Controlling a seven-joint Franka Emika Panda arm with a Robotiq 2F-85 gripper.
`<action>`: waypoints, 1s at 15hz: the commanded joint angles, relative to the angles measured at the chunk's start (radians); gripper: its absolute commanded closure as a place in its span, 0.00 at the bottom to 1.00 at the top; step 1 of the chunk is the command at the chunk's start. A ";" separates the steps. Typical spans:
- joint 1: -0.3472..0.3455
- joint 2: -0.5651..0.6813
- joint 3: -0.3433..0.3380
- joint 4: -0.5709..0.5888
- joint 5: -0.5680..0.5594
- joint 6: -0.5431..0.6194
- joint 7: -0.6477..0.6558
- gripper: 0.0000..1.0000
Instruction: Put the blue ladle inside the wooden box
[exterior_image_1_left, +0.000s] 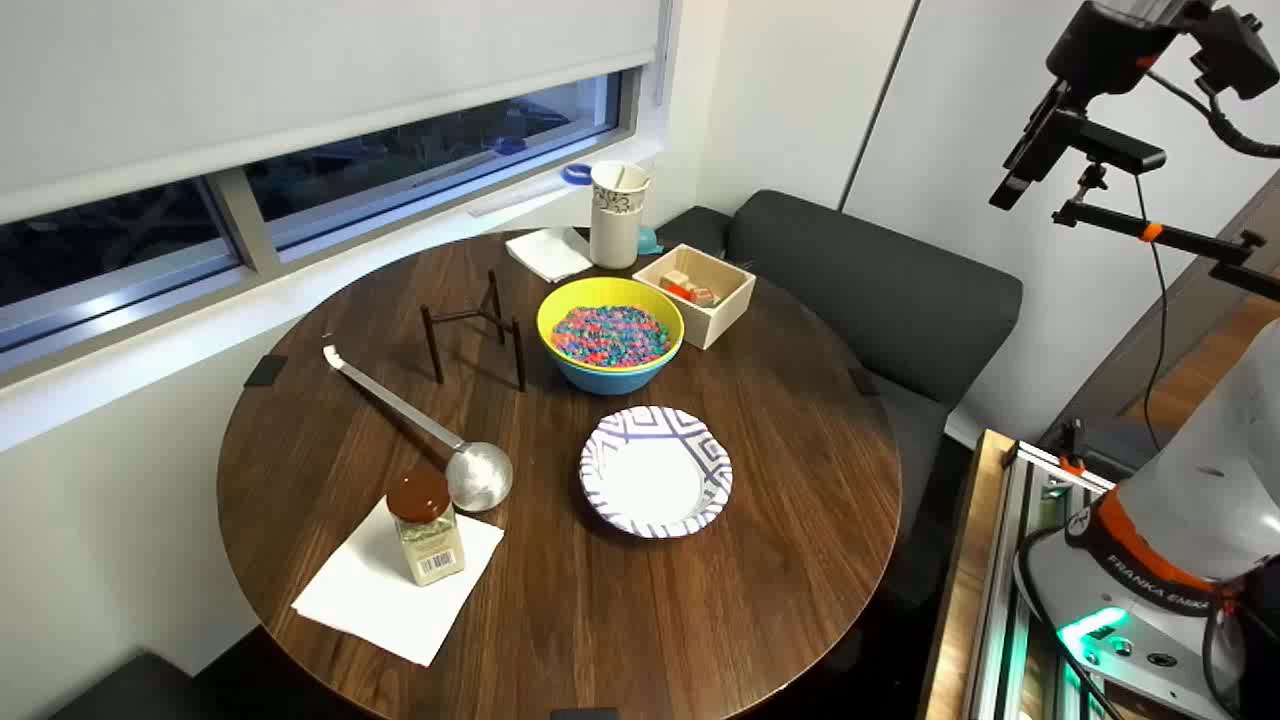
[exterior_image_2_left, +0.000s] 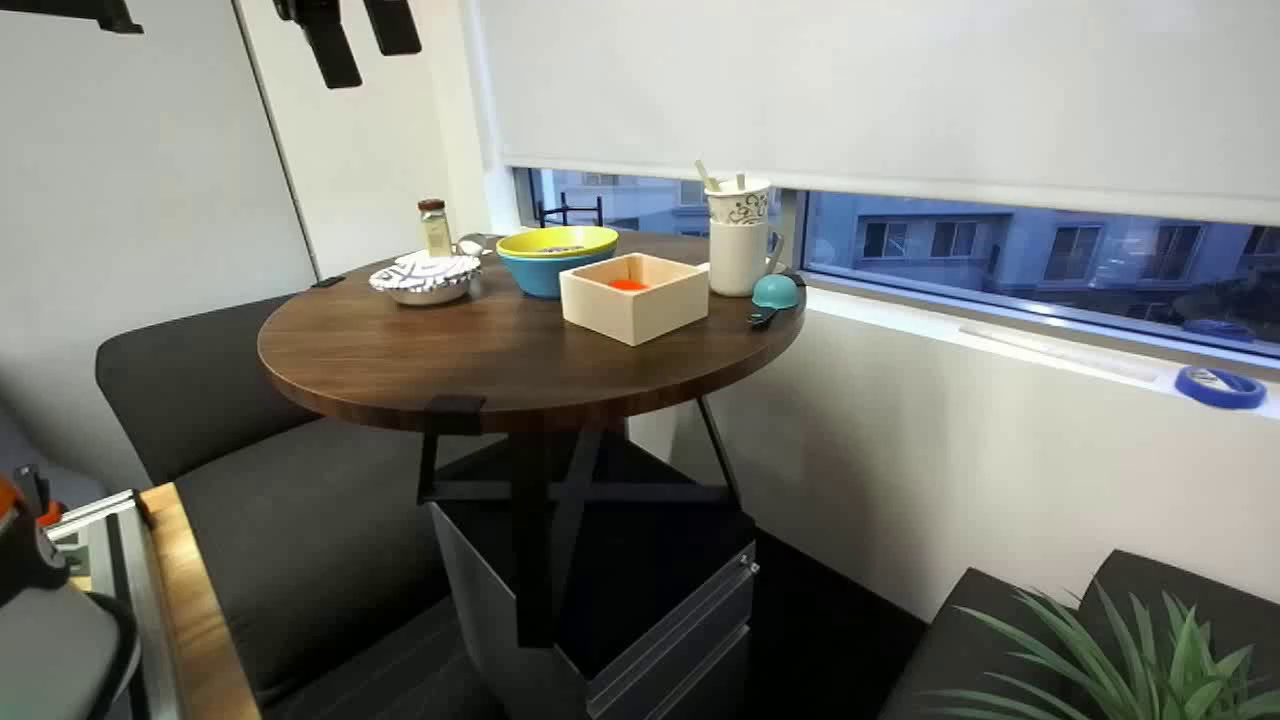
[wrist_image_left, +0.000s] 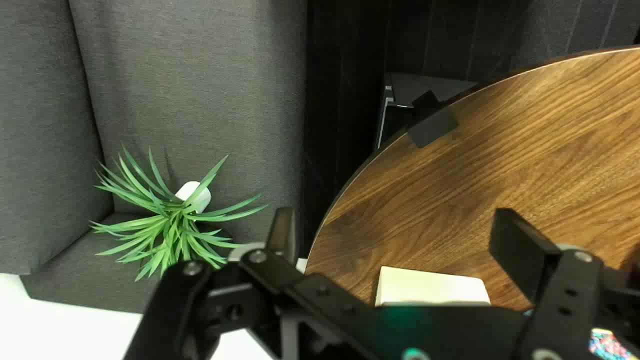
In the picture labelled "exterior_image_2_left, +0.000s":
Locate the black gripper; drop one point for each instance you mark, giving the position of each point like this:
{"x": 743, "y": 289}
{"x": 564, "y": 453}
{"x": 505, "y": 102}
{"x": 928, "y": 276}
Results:
{"x": 321, "y": 26}

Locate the light wooden box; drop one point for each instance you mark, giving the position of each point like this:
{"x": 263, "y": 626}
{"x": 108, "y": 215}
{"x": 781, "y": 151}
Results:
{"x": 632, "y": 299}

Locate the small brown-lidded jar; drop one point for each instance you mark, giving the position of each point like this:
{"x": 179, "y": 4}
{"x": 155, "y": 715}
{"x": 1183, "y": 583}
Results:
{"x": 433, "y": 221}

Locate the patterned paper plate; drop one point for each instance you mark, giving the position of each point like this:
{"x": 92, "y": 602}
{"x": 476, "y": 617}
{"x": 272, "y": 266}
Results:
{"x": 425, "y": 280}

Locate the blue and yellow bowl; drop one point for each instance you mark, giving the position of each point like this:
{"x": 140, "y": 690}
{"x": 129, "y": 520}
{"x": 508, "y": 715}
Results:
{"x": 536, "y": 257}

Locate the round dark wooden table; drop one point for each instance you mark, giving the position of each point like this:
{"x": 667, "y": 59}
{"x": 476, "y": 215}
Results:
{"x": 501, "y": 367}

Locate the dark grey bench sofa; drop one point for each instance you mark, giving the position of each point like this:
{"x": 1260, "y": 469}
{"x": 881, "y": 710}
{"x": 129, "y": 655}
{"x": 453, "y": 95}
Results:
{"x": 321, "y": 559}

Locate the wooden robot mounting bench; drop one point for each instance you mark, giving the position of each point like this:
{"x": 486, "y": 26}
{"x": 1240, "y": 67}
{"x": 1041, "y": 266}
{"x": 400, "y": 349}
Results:
{"x": 140, "y": 548}

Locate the white roller window blind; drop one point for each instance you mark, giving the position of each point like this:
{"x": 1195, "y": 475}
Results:
{"x": 1116, "y": 107}

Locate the blue tape roll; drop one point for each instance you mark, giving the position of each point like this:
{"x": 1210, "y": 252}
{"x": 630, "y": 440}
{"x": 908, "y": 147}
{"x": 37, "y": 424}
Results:
{"x": 1223, "y": 389}

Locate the green potted plant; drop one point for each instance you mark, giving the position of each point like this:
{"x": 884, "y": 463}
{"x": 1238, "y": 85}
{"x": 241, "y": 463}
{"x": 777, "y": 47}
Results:
{"x": 1144, "y": 666}

